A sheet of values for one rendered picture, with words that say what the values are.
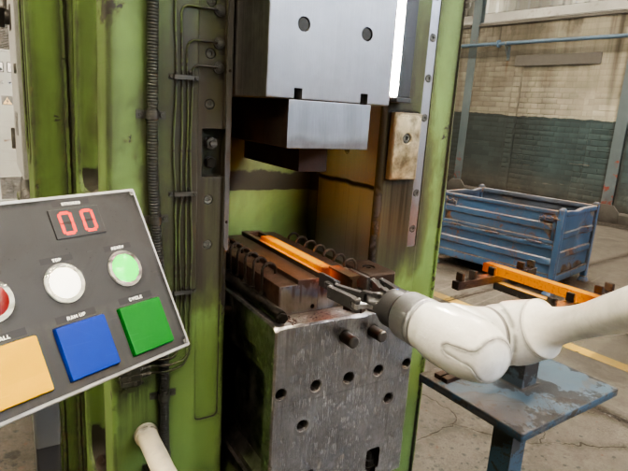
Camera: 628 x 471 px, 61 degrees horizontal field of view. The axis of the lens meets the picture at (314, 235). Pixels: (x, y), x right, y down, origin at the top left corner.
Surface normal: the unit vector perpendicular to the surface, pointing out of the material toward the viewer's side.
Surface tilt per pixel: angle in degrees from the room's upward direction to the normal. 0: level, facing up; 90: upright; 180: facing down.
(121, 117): 90
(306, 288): 90
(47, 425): 90
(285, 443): 90
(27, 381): 60
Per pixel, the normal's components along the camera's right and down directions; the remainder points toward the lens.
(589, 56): -0.80, 0.09
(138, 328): 0.75, -0.33
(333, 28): 0.51, 0.22
